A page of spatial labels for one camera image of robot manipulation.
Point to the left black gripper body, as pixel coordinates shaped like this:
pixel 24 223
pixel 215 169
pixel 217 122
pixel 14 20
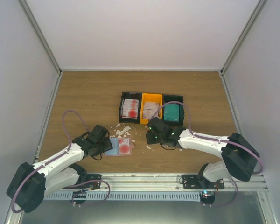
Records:
pixel 102 148

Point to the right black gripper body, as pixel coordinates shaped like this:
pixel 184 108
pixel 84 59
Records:
pixel 160 138

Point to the pink card holder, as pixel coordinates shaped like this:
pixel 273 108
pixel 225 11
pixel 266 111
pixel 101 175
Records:
pixel 115 150

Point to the red white credit card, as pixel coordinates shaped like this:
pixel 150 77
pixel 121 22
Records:
pixel 124 146

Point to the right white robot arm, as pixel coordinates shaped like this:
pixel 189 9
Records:
pixel 238 156

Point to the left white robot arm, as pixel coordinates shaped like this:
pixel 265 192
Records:
pixel 31 183

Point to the teal cards stack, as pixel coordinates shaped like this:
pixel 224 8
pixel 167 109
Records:
pixel 171 112

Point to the white cards in orange bin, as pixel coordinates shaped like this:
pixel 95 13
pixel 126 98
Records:
pixel 149 108

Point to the red white cards stack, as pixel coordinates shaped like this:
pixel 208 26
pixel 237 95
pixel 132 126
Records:
pixel 130 108

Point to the black right card bin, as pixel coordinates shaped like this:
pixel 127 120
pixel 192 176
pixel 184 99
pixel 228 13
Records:
pixel 169 98

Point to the black card bin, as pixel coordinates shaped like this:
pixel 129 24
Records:
pixel 129 95
pixel 169 98

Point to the orange middle card bin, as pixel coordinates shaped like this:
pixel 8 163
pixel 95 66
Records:
pixel 158 98

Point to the black left card bin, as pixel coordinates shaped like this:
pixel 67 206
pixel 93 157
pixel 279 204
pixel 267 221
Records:
pixel 129 95

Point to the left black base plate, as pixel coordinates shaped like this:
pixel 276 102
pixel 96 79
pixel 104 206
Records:
pixel 80 190

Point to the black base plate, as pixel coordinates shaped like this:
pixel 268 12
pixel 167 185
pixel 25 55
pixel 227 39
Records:
pixel 207 189
pixel 80 190

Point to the aluminium front rail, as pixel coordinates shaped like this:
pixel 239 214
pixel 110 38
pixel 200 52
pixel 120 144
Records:
pixel 170 182

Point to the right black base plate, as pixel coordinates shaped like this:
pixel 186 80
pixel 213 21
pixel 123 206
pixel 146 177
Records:
pixel 207 189

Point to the grey slotted cable duct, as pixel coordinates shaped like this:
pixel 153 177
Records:
pixel 126 196

